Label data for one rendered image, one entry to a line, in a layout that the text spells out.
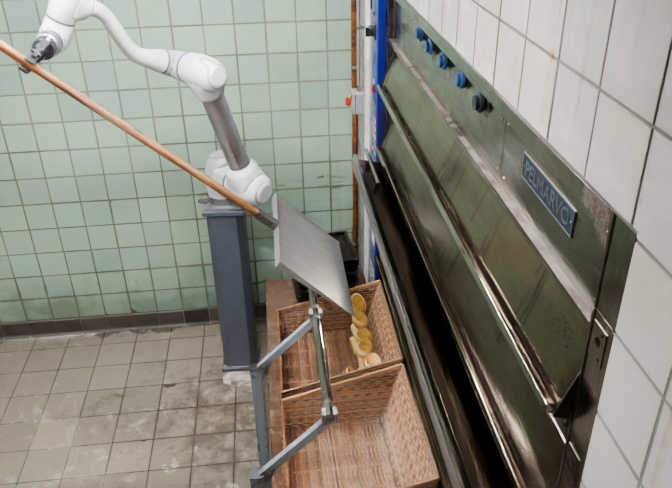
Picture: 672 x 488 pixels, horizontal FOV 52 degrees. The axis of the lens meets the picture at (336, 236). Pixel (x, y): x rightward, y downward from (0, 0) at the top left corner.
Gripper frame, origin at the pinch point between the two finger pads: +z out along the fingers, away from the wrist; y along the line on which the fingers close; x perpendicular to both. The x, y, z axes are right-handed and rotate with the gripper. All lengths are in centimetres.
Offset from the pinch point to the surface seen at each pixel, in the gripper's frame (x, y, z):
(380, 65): -103, -66, -38
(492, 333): -120, -52, 107
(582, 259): -94, -83, 140
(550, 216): -94, -84, 126
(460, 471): -117, -34, 136
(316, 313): -117, 2, 41
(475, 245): -106, -64, 97
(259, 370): -116, 33, 42
